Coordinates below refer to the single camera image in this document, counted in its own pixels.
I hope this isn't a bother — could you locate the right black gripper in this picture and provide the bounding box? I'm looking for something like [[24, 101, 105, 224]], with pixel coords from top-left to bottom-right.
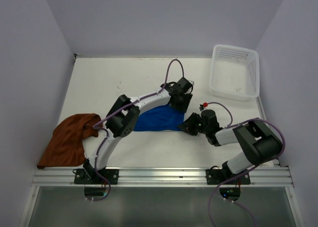
[[176, 113, 209, 136]]

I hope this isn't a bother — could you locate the blue towel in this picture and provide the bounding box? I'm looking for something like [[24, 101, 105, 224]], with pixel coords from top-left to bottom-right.
[[134, 104, 185, 132]]

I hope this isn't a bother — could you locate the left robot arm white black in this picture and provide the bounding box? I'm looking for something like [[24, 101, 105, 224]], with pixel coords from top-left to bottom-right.
[[83, 77, 194, 184]]

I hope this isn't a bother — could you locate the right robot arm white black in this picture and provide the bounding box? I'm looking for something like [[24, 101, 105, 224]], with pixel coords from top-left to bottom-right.
[[178, 109, 283, 184]]

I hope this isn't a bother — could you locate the white plastic basket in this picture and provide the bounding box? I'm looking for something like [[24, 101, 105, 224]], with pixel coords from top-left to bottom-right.
[[209, 44, 260, 101]]

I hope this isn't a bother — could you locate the brown towel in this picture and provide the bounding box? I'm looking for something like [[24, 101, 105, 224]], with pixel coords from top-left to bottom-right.
[[37, 113, 101, 169]]

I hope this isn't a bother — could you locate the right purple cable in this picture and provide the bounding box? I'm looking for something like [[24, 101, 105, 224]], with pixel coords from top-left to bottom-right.
[[206, 101, 287, 227]]

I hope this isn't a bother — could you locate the purple cable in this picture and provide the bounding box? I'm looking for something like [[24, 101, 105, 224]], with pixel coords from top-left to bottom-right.
[[206, 101, 287, 227], [92, 59, 185, 178]]

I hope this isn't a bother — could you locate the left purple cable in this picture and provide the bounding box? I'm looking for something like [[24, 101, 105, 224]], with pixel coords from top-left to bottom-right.
[[92, 59, 185, 178]]

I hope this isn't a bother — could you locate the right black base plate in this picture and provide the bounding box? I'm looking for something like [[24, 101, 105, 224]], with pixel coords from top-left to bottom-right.
[[205, 168, 251, 185]]

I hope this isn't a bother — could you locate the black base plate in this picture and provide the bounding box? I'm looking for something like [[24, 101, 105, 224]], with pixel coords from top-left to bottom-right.
[[73, 168, 119, 185], [205, 168, 251, 185]]

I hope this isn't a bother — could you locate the aluminium mounting rail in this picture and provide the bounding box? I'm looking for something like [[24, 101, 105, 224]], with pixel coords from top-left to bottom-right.
[[31, 166, 293, 187]]

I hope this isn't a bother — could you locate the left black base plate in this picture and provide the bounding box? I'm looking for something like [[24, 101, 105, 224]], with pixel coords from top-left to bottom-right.
[[73, 168, 119, 185]]

